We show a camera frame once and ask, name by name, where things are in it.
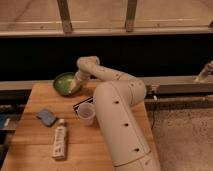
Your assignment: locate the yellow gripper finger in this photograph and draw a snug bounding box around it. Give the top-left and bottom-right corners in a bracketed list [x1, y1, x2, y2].
[69, 80, 81, 95]

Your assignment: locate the green ceramic bowl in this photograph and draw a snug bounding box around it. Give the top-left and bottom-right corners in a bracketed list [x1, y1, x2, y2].
[53, 72, 75, 96]

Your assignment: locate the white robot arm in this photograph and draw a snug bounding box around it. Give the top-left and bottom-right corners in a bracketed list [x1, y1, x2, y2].
[71, 56, 161, 171]

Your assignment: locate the clear plastic cup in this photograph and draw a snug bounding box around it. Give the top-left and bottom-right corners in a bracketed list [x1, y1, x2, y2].
[77, 103, 95, 126]

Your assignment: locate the blue sponge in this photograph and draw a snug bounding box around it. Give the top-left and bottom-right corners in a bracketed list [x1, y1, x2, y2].
[36, 108, 57, 127]

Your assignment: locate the white plastic bottle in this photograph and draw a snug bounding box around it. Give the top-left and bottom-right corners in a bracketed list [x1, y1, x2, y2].
[52, 119, 67, 160]

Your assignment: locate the blue object at left edge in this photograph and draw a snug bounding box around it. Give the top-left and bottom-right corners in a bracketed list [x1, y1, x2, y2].
[0, 114, 11, 130]

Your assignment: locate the left metal window post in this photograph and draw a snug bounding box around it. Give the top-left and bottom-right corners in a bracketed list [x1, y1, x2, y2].
[57, 0, 73, 34]

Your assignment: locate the metal window post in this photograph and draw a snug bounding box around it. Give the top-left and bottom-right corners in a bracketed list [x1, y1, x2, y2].
[125, 0, 137, 32]
[57, 0, 73, 34]

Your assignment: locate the right metal window post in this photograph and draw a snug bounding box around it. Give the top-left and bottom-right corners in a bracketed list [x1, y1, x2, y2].
[125, 0, 137, 32]

